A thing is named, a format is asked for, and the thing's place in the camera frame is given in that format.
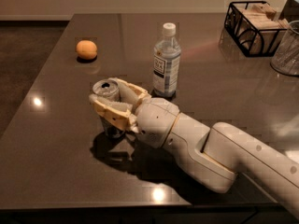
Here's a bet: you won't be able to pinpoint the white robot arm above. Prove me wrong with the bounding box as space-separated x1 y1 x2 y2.
89 77 299 218

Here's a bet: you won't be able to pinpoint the clear glass jar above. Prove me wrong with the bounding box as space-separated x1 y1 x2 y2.
270 21 299 77

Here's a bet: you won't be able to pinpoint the grey box in corner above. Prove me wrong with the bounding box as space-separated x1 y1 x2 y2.
279 0 299 21

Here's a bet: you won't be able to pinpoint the brown napkins in basket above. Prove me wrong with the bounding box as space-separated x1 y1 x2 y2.
235 3 289 56

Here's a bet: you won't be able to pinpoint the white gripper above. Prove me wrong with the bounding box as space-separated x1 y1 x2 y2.
89 77 179 148

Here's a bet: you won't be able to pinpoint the orange round fruit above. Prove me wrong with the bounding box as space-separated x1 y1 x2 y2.
76 40 97 60

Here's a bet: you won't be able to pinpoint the black wire basket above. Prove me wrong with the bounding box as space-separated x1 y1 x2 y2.
224 1 289 57

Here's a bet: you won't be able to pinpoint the silver blue redbull can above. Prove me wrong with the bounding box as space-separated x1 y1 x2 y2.
93 79 124 139

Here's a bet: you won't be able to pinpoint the clear plastic water bottle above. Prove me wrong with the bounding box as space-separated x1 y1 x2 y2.
153 22 181 98

